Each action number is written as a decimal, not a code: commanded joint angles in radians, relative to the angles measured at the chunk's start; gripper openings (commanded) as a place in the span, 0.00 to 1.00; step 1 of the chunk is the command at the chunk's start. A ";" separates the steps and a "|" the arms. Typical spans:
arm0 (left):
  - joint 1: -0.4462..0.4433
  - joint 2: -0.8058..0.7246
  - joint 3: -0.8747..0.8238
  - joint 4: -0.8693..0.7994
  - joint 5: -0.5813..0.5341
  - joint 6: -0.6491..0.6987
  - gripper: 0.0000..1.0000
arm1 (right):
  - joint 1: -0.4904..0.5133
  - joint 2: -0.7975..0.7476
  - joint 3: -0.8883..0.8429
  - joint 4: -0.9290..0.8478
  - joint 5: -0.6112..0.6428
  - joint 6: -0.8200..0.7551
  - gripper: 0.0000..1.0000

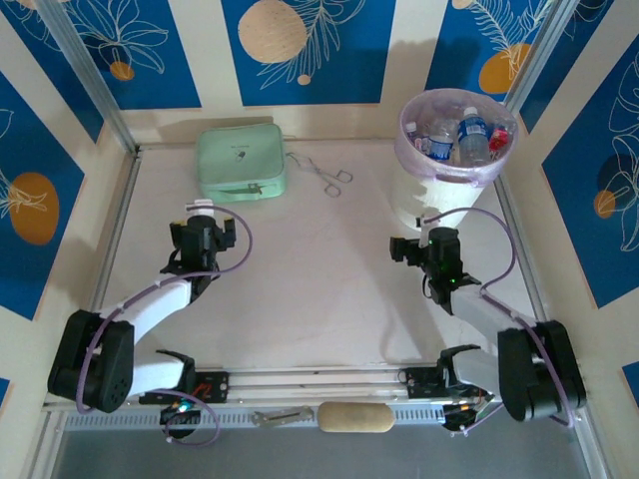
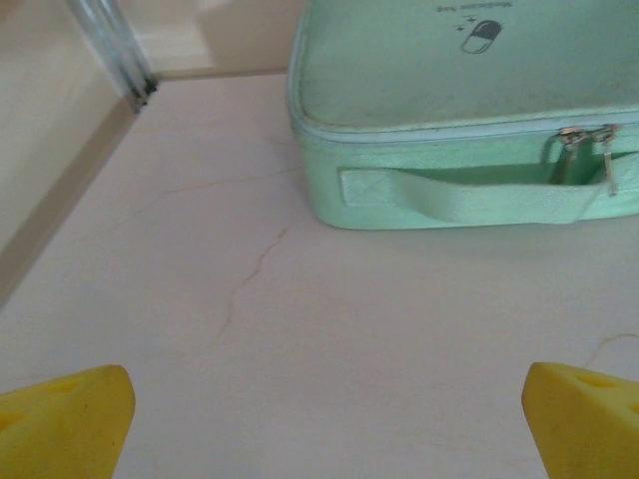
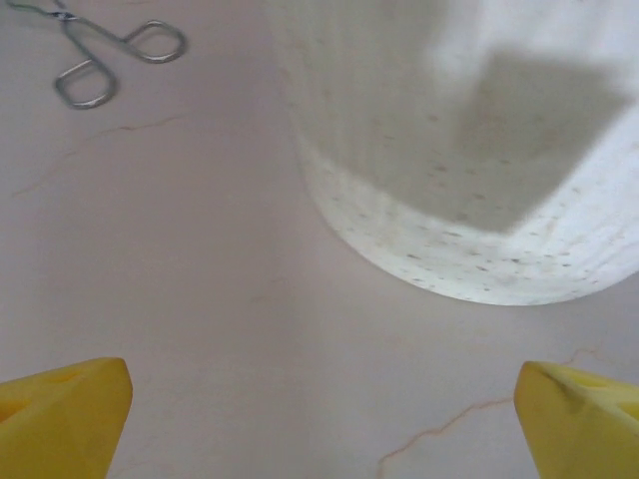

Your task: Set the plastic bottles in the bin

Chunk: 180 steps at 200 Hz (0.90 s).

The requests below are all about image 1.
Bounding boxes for blue-label plastic water bottle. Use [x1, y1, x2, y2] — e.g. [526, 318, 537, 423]
[456, 106, 491, 165]
[426, 119, 458, 164]

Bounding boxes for red snack packet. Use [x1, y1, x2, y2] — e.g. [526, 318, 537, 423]
[487, 126, 511, 152]

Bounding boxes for white ribbed waste bin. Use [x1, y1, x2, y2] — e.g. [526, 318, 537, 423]
[390, 167, 488, 234]

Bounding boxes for purple plastic bin liner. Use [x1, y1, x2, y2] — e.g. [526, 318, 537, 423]
[393, 88, 519, 187]

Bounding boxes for mint green zip pouch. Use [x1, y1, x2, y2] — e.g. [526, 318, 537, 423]
[195, 124, 289, 205]

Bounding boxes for metal tongs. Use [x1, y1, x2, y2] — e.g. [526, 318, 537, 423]
[288, 153, 353, 199]

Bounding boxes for slotted metal strip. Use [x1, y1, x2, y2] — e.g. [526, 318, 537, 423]
[64, 403, 570, 431]

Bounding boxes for beige cushion pad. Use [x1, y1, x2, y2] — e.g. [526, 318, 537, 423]
[318, 401, 395, 434]

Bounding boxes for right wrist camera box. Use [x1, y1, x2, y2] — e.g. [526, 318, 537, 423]
[415, 213, 434, 246]

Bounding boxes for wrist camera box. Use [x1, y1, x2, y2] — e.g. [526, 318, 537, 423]
[183, 198, 217, 217]
[415, 213, 434, 246]

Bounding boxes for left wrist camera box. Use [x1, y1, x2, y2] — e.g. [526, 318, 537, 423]
[183, 198, 217, 217]

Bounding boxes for aluminium table side rail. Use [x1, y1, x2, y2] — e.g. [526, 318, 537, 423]
[72, 149, 144, 370]
[493, 174, 560, 360]

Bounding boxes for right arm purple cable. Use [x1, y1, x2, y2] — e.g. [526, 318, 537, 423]
[426, 207, 575, 438]

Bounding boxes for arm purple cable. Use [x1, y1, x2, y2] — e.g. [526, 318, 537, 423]
[74, 207, 257, 447]
[426, 207, 575, 438]

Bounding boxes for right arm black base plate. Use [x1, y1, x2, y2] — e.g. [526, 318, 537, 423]
[402, 367, 495, 400]

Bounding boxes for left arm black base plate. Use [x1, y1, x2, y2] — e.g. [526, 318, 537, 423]
[138, 371, 232, 405]

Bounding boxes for aluminium front rail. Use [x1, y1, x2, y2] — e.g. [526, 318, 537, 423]
[42, 366, 593, 413]

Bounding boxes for aluminium frame post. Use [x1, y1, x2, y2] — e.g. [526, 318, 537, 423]
[502, 0, 600, 119]
[35, 0, 141, 156]

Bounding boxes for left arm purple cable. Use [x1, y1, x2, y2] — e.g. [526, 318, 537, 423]
[74, 207, 257, 447]

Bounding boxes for metal bracket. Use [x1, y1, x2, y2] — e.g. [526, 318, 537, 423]
[251, 406, 316, 429]

